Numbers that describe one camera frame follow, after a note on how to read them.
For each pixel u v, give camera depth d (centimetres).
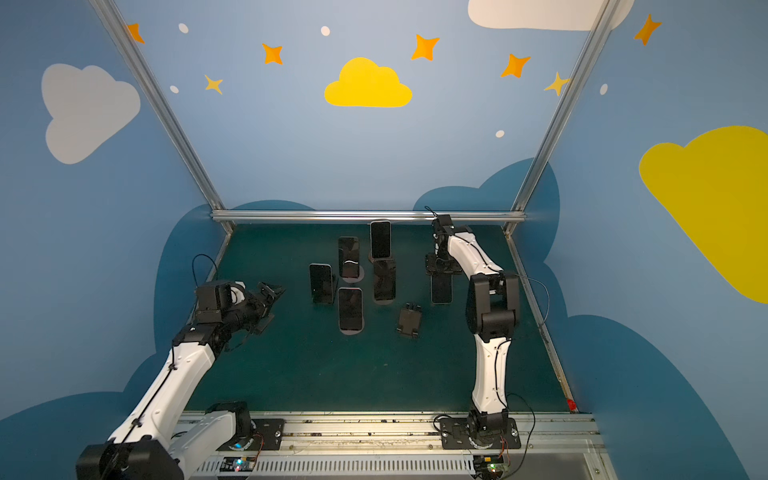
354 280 104
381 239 104
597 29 72
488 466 71
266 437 74
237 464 71
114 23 70
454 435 74
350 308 86
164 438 42
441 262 86
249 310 71
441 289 98
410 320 88
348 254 102
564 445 75
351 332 91
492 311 56
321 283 94
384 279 114
